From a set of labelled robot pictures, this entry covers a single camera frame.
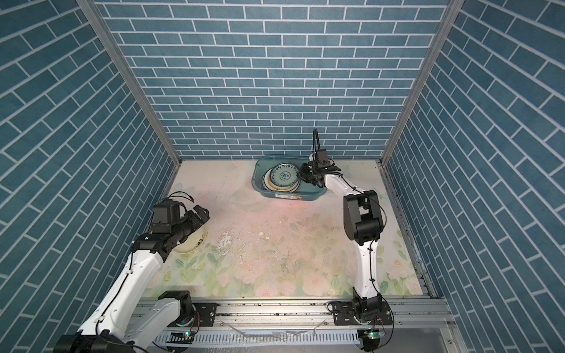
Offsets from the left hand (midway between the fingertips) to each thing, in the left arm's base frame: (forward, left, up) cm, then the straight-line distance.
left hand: (206, 215), depth 81 cm
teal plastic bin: (+20, -39, -10) cm, 45 cm away
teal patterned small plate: (+26, -28, -5) cm, 39 cm away
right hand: (+25, -35, -4) cm, 44 cm away
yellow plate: (+23, -22, -9) cm, 33 cm away
